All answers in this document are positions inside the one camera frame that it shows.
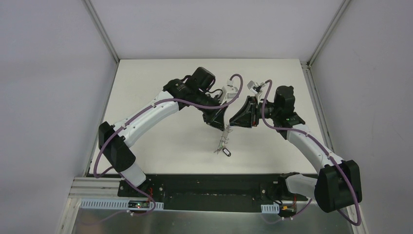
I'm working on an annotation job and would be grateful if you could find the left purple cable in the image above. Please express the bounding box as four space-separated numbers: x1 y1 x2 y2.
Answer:
77 74 244 226

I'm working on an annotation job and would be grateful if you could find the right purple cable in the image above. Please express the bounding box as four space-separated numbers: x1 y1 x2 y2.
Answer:
260 79 362 227

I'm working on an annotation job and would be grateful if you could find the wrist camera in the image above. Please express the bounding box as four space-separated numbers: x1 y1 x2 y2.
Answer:
220 85 239 104
247 80 266 97

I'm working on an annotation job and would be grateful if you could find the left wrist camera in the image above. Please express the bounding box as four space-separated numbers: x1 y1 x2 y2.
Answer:
220 85 239 104

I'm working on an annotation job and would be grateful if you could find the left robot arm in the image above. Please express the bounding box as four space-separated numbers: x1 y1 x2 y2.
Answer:
98 67 238 197

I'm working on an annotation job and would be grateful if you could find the aluminium frame rail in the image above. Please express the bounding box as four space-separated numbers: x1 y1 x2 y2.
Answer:
69 177 121 198

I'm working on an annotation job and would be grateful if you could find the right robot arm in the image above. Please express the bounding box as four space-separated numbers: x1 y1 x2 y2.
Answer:
229 82 362 213

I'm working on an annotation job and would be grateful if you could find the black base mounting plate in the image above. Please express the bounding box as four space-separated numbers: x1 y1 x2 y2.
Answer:
117 174 307 213

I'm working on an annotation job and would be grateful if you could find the key with black tag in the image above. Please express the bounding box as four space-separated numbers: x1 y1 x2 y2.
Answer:
222 148 231 157

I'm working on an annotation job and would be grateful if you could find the purple cable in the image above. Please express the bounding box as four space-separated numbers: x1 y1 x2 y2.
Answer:
260 79 362 227
77 74 244 226

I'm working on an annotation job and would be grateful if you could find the white slotted cable duct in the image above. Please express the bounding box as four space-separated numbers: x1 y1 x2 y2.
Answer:
80 198 280 215

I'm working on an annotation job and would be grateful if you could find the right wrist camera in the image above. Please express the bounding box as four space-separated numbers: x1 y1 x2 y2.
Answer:
247 80 266 97

